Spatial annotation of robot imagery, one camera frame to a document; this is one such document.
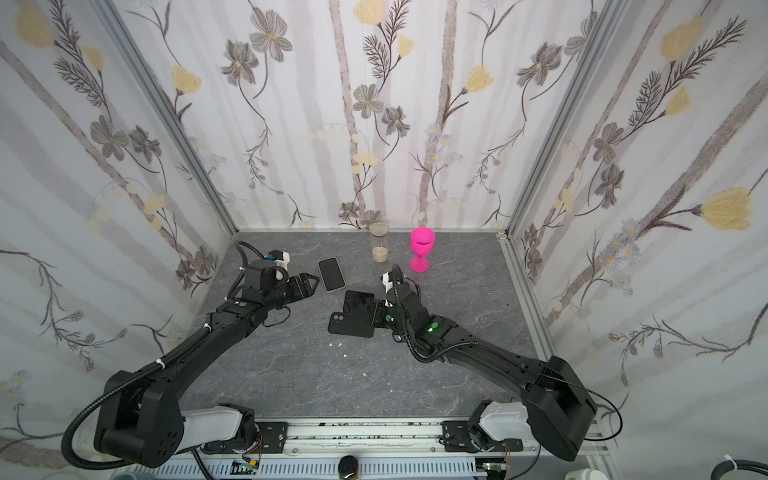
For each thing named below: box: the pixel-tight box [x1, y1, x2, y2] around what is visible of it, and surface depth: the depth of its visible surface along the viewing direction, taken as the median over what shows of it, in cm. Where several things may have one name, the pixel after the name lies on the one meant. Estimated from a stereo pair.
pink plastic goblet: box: [410, 227, 435, 273], surface depth 103 cm
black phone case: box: [328, 312, 375, 338], surface depth 97 cm
